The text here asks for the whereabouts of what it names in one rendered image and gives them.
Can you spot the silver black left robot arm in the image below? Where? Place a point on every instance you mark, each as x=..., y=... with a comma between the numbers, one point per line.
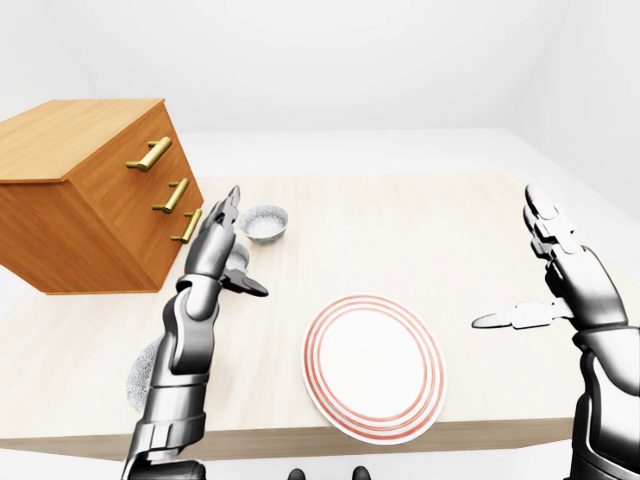
x=182, y=360

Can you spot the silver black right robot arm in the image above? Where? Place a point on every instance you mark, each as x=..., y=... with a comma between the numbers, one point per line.
x=610, y=400

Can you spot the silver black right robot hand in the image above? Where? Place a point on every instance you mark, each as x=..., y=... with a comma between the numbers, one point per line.
x=585, y=285

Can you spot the patterned grey bowl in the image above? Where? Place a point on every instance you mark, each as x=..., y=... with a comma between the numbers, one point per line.
x=241, y=257
x=142, y=376
x=264, y=223

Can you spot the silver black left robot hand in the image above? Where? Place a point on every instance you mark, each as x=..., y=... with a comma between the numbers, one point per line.
x=212, y=250

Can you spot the large wooden drawer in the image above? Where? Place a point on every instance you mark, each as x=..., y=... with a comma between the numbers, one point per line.
x=100, y=181

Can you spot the wooden cabinet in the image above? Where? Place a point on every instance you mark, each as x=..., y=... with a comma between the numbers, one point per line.
x=45, y=225

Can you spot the small dark rounded shape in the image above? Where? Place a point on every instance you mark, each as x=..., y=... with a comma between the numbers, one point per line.
x=360, y=473
x=297, y=475

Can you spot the white plate with red rings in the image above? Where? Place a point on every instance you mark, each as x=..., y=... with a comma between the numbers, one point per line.
x=375, y=367

